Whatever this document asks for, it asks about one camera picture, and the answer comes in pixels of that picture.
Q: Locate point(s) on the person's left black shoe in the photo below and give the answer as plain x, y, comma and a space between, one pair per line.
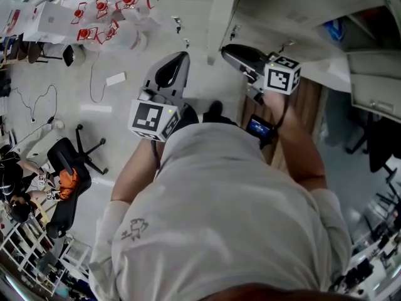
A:
191, 114

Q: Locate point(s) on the person's white t-shirt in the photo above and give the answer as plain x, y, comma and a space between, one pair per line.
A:
219, 215

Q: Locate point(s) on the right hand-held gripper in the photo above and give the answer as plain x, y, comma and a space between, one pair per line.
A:
279, 80

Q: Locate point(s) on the orange cloth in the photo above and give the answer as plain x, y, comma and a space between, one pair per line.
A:
67, 183

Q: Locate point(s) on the person's right black shoe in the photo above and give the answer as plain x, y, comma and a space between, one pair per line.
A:
216, 108

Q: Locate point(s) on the brown wooden chair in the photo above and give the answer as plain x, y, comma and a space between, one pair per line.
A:
31, 52

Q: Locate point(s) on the white shelf unit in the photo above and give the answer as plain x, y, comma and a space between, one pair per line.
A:
23, 256

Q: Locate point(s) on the person's right forearm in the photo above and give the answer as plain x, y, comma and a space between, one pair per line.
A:
297, 149

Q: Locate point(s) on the large clear jug red label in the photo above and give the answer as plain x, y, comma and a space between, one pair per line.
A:
12, 17

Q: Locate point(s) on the white power strip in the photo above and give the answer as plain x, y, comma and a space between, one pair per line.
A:
116, 78

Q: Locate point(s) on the grey waste bin black liner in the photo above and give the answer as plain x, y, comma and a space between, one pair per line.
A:
70, 55

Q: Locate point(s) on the small black screen device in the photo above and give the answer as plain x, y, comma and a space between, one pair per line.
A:
258, 127

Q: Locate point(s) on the blue packet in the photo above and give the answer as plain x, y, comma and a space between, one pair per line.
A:
333, 30

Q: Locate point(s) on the small white round device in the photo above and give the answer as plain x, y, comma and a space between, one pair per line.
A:
59, 124

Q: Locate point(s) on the white block pedestal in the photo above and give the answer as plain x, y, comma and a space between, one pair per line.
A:
326, 74

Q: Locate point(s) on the wooden slat platform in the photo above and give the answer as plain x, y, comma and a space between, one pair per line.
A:
313, 111

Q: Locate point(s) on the person's left forearm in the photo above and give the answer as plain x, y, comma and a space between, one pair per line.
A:
134, 174

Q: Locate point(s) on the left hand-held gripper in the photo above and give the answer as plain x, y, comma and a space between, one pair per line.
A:
147, 118

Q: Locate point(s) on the white cardboard box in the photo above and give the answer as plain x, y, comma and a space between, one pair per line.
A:
53, 20

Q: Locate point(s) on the person's black shoe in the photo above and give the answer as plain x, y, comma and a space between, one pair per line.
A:
216, 108
191, 114

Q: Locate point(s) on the group of clear water jugs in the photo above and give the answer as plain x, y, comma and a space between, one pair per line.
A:
125, 36

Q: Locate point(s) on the grey metal locker cabinet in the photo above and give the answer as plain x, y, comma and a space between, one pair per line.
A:
266, 17

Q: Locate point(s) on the black office chair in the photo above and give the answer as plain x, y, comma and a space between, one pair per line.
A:
59, 155
380, 143

